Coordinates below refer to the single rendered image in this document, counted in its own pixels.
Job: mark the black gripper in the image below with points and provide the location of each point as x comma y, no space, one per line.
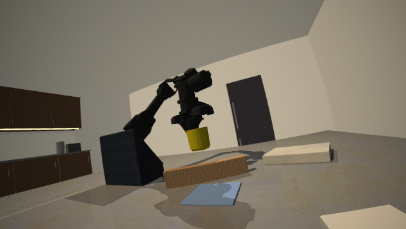
190,115

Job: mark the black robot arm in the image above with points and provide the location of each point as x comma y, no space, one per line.
189,83

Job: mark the brown wooden plank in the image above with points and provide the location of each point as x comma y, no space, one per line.
205,172

